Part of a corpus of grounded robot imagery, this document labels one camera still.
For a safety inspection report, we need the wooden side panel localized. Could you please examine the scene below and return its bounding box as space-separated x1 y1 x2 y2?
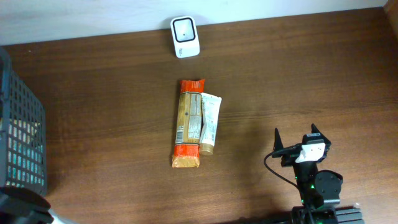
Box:
384 0 398 32

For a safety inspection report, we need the white cube barcode scanner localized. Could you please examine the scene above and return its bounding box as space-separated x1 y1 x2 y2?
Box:
170 16 200 58

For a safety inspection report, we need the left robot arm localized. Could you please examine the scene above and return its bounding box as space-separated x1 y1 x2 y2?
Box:
1 186 77 224

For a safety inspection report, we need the white Pantene tube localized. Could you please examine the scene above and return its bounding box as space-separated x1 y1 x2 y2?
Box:
199 93 222 156

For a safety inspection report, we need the black mesh basket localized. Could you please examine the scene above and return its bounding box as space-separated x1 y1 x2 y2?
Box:
1 49 47 196

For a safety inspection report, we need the orange spaghetti package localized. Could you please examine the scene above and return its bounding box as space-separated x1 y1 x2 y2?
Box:
172 79 205 168

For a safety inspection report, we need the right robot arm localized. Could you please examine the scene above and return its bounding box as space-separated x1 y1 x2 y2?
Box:
269 124 343 223

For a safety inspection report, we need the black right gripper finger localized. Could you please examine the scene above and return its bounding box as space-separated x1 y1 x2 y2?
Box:
311 123 323 136
273 128 284 152

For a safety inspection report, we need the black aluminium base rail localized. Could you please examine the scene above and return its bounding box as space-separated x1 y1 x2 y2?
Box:
248 207 365 224

